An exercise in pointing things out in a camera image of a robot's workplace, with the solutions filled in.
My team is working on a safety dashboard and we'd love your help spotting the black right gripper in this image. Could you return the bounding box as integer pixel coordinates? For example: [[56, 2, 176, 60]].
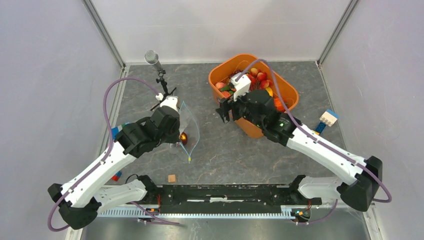
[[216, 87, 265, 130]]

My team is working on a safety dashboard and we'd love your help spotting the dark purple mangosteen toy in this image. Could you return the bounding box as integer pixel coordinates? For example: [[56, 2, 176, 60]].
[[179, 132, 188, 146]]

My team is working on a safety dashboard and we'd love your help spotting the clear zip top bag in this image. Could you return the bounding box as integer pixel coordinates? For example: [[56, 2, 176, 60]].
[[169, 101, 200, 163]]

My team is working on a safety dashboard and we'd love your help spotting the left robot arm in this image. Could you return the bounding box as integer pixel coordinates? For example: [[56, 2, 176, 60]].
[[47, 105, 180, 230]]

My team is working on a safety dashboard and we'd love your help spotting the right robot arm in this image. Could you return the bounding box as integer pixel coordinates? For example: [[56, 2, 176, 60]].
[[216, 90, 383, 212]]

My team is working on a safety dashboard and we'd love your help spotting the green chili pepper toy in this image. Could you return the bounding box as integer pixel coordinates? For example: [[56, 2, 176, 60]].
[[219, 85, 232, 92]]

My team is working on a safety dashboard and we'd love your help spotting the pink peach toy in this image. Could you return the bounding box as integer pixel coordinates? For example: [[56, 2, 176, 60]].
[[214, 82, 226, 91]]

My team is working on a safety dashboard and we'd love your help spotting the lychee cluster toy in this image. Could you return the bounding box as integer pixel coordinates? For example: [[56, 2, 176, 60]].
[[247, 67, 274, 91]]

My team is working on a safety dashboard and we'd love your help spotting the yellow lemon toy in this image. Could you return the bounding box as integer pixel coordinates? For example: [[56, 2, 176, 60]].
[[265, 87, 274, 97]]

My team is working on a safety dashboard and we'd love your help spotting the blue green white block stack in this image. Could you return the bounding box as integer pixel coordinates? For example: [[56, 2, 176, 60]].
[[111, 122, 129, 140]]

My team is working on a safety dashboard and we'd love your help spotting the small orange pumpkin toy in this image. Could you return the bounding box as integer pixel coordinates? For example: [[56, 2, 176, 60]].
[[273, 97, 286, 112]]

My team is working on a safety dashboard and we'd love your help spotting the small wooden cube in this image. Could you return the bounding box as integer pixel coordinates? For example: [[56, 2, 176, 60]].
[[167, 174, 177, 183]]

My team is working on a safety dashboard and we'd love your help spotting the orange plastic bin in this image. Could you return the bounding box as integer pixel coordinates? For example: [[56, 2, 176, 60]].
[[208, 53, 299, 138]]

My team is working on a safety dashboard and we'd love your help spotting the black tripod microphone stand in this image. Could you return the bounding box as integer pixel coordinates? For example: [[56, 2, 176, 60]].
[[144, 50, 177, 111]]

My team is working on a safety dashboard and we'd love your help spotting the red blue small block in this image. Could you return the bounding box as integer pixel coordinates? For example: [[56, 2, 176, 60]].
[[111, 171, 122, 182]]

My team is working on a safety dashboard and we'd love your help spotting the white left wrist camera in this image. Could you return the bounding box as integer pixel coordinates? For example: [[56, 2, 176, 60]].
[[155, 93, 179, 112]]

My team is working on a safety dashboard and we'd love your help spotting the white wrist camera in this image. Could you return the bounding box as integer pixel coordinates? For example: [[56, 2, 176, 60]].
[[155, 93, 179, 112], [229, 72, 251, 102]]

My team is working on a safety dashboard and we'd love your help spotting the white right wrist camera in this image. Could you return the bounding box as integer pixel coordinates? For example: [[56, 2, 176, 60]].
[[229, 72, 251, 102]]

